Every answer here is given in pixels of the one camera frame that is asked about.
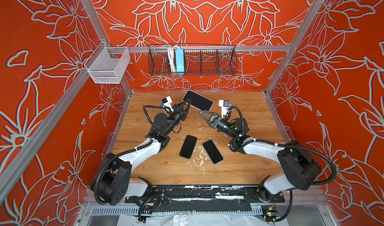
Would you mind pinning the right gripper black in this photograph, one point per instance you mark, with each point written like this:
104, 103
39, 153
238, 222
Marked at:
214, 120

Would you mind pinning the blue box in basket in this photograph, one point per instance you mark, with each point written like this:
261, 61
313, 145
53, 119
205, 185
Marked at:
180, 63

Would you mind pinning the left black smartphone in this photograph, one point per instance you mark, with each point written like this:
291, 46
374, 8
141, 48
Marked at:
188, 147

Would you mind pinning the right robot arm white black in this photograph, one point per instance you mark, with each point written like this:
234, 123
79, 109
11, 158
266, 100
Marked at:
302, 167

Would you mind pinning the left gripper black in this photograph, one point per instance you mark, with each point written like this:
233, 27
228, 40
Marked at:
181, 113

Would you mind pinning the black wire wall basket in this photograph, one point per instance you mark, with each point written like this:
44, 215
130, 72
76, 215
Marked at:
200, 60

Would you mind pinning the middle black smartphone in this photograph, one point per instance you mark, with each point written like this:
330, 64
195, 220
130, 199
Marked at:
213, 152

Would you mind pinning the white mesh wall basket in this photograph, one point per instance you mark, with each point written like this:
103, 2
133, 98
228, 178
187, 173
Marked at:
105, 68

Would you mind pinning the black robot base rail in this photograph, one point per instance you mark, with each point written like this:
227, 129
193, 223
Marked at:
206, 199

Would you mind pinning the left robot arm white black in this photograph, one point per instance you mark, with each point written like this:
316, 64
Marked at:
112, 181

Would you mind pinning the phone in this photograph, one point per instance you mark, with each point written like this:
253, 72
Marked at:
198, 101

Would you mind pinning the small green circuit board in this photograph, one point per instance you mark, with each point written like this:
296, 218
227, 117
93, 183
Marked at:
270, 214

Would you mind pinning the black smartphone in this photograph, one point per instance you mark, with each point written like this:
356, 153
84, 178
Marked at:
188, 147
213, 152

